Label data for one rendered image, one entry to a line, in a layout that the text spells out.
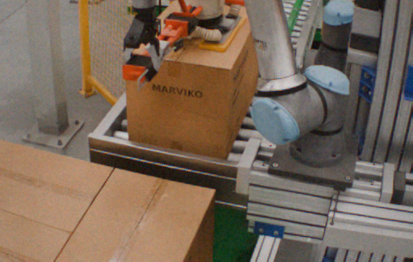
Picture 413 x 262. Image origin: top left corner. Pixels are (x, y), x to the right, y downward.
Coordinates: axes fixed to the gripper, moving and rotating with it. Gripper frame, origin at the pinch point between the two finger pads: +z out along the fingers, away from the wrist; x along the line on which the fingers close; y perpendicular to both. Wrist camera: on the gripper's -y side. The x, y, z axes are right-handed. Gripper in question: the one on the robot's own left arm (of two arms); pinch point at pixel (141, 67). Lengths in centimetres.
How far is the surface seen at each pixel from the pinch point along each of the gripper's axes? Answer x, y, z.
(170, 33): -0.6, 23.5, -1.2
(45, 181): 41, -4, 54
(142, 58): 0.4, 1.6, -2.2
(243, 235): -26, 49, 108
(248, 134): -23, 54, 54
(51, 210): 31, -18, 54
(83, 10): 101, 143, 50
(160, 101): 5.8, 30.8, 30.9
